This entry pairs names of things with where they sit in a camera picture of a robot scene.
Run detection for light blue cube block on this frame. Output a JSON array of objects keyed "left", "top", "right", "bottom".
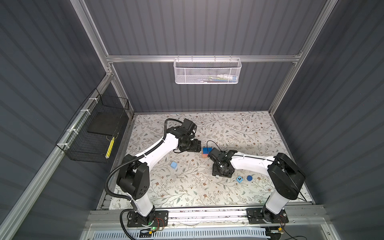
[{"left": 171, "top": 162, "right": 178, "bottom": 170}]

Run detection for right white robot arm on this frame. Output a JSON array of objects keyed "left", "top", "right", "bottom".
[{"left": 208, "top": 148, "right": 306, "bottom": 217}]

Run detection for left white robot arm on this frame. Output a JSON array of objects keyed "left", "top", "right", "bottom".
[{"left": 116, "top": 119, "right": 202, "bottom": 217}]

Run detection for teal letter cube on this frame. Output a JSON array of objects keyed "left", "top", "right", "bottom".
[{"left": 236, "top": 177, "right": 244, "bottom": 183}]

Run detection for markers in white basket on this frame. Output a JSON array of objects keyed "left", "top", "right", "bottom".
[{"left": 199, "top": 75, "right": 239, "bottom": 84}]

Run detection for black pad in basket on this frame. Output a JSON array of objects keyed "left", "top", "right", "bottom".
[{"left": 87, "top": 112, "right": 121, "bottom": 137}]

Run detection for left black corrugated cable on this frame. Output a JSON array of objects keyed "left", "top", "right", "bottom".
[{"left": 104, "top": 118, "right": 184, "bottom": 240}]

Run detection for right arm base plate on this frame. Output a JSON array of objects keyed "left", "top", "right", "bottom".
[{"left": 246, "top": 207, "right": 289, "bottom": 224}]

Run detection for white wire basket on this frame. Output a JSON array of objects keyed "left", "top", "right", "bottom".
[{"left": 173, "top": 57, "right": 242, "bottom": 85}]

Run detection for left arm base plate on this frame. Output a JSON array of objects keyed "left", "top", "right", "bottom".
[{"left": 127, "top": 210, "right": 169, "bottom": 228}]

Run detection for black wire basket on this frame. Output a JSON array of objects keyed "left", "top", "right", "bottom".
[{"left": 56, "top": 90, "right": 130, "bottom": 164}]

